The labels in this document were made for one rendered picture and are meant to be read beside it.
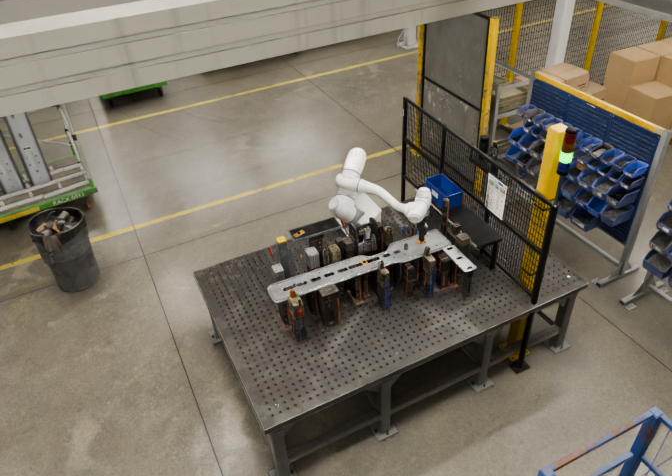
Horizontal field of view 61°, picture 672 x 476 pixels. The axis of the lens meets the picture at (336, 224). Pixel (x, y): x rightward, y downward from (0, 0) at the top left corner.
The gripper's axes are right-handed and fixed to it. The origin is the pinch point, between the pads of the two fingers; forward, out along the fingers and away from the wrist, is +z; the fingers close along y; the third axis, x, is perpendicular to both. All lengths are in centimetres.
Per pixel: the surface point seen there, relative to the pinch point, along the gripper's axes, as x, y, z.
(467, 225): 39.7, 0.6, 3.4
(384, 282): -42.3, 21.9, 9.5
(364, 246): -36.6, -20.2, 9.9
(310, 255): -82, -13, -4
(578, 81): 308, -171, 8
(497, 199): 54, 13, -23
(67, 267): -258, -192, 74
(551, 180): 60, 53, -59
